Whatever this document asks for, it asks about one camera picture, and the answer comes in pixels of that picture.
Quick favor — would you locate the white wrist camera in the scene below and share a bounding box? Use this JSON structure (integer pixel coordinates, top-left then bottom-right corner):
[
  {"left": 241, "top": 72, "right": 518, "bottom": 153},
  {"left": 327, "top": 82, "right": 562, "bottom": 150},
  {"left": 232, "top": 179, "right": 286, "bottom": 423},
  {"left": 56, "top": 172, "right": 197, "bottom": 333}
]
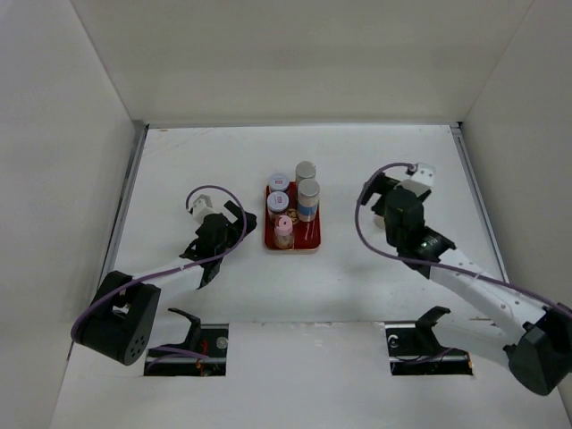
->
[
  {"left": 400, "top": 163, "right": 436, "bottom": 197},
  {"left": 189, "top": 194, "right": 216, "bottom": 224}
]

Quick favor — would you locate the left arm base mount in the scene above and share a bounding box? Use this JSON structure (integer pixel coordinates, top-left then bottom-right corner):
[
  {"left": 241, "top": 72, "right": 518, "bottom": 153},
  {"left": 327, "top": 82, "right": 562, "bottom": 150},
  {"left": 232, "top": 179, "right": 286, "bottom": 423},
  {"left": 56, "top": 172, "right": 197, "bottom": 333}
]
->
[{"left": 143, "top": 307, "right": 230, "bottom": 377}]

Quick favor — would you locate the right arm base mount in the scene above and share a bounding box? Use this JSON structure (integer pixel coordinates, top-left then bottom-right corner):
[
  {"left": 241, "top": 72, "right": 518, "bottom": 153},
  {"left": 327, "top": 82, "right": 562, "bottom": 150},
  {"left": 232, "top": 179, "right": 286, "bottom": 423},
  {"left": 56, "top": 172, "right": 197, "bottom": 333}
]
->
[{"left": 384, "top": 306, "right": 473, "bottom": 376}]

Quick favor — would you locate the grey-lid spice jar front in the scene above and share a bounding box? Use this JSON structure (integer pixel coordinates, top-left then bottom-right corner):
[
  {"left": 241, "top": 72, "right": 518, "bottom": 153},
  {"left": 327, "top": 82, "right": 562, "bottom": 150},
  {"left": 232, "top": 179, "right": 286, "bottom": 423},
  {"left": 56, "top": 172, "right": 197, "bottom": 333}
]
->
[{"left": 268, "top": 172, "right": 290, "bottom": 193}]

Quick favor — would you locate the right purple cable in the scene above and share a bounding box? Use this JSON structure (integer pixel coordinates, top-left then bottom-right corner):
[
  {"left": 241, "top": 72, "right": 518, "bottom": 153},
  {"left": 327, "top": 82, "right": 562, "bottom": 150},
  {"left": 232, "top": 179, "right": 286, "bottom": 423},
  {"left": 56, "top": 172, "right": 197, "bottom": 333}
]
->
[{"left": 354, "top": 162, "right": 572, "bottom": 314}]

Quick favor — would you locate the purple cable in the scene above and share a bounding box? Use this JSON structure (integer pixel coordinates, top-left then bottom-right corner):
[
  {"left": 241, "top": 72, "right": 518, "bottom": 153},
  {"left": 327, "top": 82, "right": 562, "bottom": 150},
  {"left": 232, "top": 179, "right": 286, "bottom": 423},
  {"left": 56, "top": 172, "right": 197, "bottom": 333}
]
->
[
  {"left": 354, "top": 162, "right": 572, "bottom": 314},
  {"left": 71, "top": 185, "right": 249, "bottom": 345}
]

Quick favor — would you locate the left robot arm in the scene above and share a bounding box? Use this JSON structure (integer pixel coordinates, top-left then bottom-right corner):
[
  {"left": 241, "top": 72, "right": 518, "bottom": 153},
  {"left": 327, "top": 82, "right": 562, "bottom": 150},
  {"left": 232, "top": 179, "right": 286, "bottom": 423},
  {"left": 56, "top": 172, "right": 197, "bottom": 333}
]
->
[{"left": 71, "top": 197, "right": 257, "bottom": 366}]

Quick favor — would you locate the grey-lid spice jar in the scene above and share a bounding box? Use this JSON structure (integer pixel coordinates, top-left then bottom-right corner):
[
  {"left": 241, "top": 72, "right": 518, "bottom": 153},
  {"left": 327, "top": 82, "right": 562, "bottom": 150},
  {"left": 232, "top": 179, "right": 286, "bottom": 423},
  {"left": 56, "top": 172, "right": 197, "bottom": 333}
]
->
[
  {"left": 266, "top": 191, "right": 290, "bottom": 222},
  {"left": 268, "top": 172, "right": 290, "bottom": 193}
]

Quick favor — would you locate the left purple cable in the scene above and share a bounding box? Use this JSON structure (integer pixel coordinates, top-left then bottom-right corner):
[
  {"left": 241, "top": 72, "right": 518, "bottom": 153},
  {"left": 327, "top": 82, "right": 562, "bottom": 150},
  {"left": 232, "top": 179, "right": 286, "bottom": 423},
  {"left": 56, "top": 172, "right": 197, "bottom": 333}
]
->
[{"left": 71, "top": 185, "right": 249, "bottom": 345}]

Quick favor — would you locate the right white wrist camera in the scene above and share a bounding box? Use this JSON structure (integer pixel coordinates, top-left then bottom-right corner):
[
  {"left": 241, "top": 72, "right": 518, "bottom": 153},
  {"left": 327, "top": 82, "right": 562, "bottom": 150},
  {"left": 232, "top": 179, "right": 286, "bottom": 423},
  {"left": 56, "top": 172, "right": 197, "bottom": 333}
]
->
[{"left": 400, "top": 163, "right": 436, "bottom": 197}]

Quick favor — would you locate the yellow-lid spice bottle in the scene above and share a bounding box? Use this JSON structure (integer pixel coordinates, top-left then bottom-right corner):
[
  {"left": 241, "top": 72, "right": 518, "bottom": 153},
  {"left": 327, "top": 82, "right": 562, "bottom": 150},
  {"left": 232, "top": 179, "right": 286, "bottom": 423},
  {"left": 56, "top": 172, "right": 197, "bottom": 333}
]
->
[{"left": 374, "top": 215, "right": 385, "bottom": 230}]

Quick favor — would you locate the grey-cap blue-label bottle front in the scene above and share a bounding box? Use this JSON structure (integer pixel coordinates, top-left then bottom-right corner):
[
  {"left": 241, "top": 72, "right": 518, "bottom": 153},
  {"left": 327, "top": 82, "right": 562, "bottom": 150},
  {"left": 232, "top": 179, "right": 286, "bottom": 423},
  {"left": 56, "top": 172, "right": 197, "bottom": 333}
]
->
[{"left": 297, "top": 179, "right": 320, "bottom": 223}]

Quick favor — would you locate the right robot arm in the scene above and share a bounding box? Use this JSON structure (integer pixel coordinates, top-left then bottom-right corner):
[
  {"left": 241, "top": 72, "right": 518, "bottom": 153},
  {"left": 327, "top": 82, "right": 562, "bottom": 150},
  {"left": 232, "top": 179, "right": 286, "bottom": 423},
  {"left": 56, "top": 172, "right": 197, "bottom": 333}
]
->
[{"left": 356, "top": 171, "right": 571, "bottom": 396}]

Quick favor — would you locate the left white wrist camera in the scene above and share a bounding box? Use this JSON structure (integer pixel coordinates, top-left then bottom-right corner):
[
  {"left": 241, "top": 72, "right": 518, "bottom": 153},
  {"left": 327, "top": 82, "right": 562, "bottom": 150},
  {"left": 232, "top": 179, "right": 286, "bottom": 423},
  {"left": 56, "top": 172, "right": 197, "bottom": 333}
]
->
[{"left": 189, "top": 194, "right": 216, "bottom": 224}]

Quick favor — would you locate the pink-lid spice bottle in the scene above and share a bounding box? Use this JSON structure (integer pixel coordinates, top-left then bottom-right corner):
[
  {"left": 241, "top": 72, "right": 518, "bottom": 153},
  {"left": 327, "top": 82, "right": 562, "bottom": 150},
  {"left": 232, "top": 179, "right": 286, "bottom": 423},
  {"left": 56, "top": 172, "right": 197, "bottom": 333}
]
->
[{"left": 273, "top": 214, "right": 294, "bottom": 249}]

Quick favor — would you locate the tall grey-cap blue-label bottle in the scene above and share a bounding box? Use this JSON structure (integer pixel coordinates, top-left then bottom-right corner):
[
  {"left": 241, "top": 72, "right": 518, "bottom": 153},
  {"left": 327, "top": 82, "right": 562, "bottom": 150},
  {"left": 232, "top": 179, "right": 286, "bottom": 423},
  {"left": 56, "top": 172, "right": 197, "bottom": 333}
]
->
[{"left": 295, "top": 161, "right": 316, "bottom": 184}]

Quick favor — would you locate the red lacquer tray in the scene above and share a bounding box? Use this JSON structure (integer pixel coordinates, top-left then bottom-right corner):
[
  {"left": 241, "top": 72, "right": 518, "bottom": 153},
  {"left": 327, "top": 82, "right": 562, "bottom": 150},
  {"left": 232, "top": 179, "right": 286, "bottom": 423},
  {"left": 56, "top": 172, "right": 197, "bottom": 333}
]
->
[{"left": 264, "top": 181, "right": 322, "bottom": 252}]

